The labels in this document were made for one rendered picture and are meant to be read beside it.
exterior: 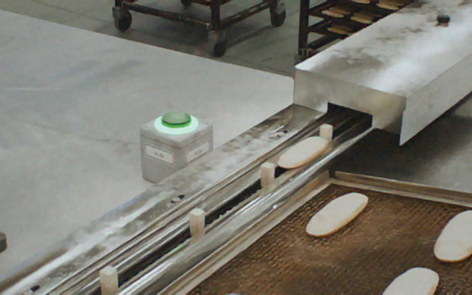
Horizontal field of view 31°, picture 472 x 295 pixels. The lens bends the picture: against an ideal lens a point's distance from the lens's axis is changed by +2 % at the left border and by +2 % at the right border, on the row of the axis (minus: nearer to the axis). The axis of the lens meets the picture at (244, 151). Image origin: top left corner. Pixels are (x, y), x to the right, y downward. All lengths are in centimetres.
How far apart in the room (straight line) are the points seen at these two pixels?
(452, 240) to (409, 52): 53
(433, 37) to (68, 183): 61
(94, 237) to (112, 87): 51
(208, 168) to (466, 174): 35
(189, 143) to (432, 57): 41
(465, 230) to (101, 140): 59
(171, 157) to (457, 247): 41
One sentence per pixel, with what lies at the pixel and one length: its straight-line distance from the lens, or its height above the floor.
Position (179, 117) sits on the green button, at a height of 91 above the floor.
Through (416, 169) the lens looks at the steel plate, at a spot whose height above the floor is 82.
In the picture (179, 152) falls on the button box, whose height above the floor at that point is 88.
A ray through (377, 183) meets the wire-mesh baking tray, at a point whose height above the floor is 90.
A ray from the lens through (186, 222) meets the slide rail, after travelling 99.
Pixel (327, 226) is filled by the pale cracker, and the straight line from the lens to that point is 88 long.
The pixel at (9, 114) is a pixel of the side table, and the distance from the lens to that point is 135.
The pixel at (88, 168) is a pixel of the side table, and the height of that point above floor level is 82.
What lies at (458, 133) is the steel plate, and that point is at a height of 82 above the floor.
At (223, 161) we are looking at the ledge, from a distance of 109.
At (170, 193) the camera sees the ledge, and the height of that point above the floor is 86.
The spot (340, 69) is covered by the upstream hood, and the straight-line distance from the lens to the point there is 123.
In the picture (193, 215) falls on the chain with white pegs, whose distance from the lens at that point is 96.
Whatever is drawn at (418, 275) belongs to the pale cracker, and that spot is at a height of 93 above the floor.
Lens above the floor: 137
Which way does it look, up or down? 27 degrees down
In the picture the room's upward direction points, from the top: 1 degrees clockwise
